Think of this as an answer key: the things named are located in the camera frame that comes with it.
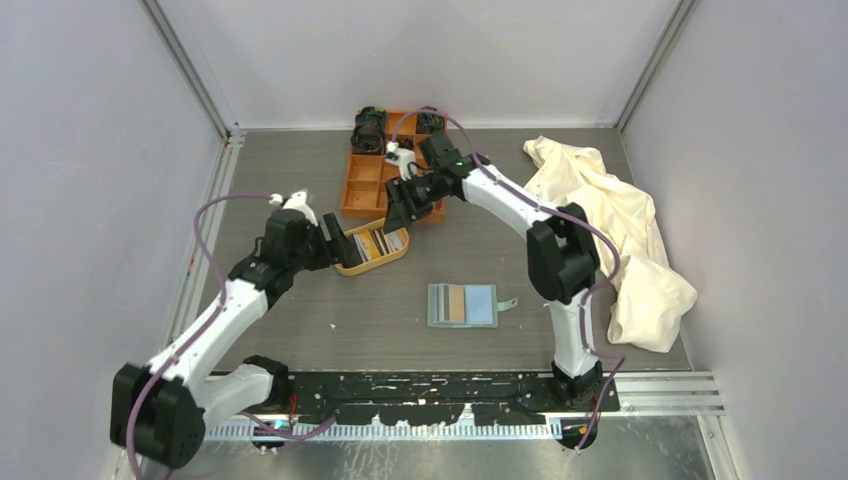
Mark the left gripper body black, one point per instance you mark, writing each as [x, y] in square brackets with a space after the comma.
[314, 253]

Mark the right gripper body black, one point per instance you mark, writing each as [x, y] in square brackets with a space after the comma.
[418, 193]

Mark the tan oval card tray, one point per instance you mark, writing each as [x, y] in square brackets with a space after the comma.
[367, 266]

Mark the orange credit card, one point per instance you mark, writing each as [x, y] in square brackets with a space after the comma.
[456, 304]

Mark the green card holder wallet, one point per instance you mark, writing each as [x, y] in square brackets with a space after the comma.
[482, 307]

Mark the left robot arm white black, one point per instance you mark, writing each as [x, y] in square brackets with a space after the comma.
[163, 409]

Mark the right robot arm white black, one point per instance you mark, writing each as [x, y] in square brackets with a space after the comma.
[562, 258]

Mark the stack of cards in tray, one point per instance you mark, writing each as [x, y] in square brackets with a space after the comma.
[375, 243]

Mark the orange compartment organizer tray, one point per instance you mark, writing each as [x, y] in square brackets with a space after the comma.
[363, 196]

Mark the small dark rolled belt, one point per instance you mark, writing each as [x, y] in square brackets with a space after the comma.
[429, 120]

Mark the large dark rolled belt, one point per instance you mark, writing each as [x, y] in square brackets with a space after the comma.
[369, 133]

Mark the cream cloth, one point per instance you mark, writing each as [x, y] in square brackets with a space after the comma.
[651, 297]

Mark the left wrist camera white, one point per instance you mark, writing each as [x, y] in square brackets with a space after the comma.
[297, 200]

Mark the slotted cable duct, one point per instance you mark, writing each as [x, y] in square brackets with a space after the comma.
[243, 429]

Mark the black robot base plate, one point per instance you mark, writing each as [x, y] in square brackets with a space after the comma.
[504, 398]

